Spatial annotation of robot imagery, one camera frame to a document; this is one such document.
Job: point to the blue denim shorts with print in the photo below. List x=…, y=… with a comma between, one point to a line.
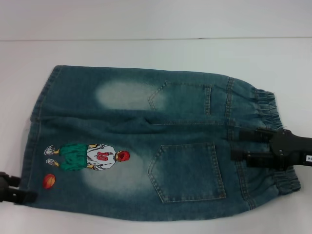
x=136, y=136

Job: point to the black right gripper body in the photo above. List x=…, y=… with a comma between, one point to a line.
x=287, y=148

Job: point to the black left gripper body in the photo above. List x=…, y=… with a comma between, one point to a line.
x=5, y=187

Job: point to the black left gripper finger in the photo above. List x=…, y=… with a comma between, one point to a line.
x=24, y=197
x=15, y=181

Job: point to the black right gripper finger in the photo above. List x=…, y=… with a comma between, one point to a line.
x=256, y=135
x=256, y=158

